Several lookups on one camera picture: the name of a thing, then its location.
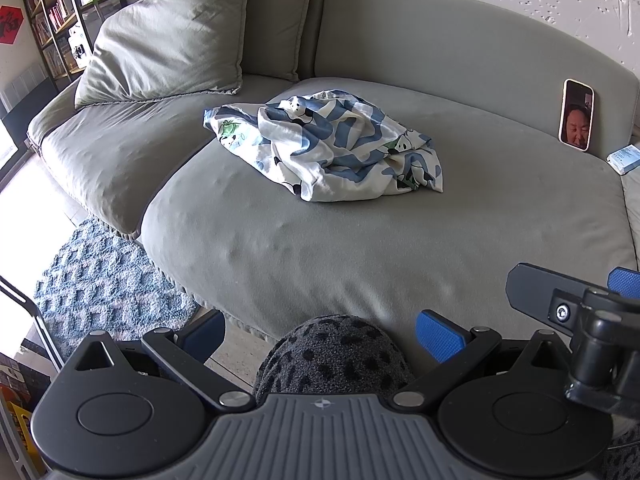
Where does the panda print blue white cloth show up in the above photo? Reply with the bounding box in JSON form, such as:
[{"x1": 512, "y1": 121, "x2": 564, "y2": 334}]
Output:
[{"x1": 203, "y1": 89, "x2": 444, "y2": 203}]

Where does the blue patterned rug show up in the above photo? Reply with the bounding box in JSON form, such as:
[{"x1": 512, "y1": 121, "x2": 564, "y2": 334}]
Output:
[{"x1": 34, "y1": 219, "x2": 200, "y2": 360}]

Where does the dark spotted fleece knee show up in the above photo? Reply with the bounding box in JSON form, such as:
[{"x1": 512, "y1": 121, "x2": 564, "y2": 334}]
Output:
[{"x1": 253, "y1": 315, "x2": 416, "y2": 404}]

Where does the light blue tissue pack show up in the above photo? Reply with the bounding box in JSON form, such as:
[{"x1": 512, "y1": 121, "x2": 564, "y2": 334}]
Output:
[{"x1": 606, "y1": 144, "x2": 640, "y2": 176}]

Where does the smartphone in beige case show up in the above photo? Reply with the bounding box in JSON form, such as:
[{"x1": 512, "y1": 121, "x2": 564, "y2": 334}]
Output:
[{"x1": 558, "y1": 78, "x2": 596, "y2": 152}]

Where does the grey green sofa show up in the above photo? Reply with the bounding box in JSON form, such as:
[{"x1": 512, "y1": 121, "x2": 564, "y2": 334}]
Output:
[{"x1": 27, "y1": 0, "x2": 639, "y2": 366}]

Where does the yellow crate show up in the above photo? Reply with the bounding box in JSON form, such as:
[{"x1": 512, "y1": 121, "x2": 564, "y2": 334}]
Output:
[{"x1": 1, "y1": 385, "x2": 47, "y2": 479}]

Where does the grey green throw pillow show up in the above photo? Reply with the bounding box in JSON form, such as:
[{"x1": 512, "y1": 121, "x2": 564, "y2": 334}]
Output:
[{"x1": 75, "y1": 0, "x2": 247, "y2": 108}]

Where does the wooden bookshelf with books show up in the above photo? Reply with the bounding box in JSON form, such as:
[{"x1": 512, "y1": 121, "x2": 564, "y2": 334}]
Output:
[{"x1": 23, "y1": 0, "x2": 127, "y2": 90}]

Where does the red wall decoration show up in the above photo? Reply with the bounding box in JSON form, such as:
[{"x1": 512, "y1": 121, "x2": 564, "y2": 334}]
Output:
[{"x1": 0, "y1": 6, "x2": 24, "y2": 44}]

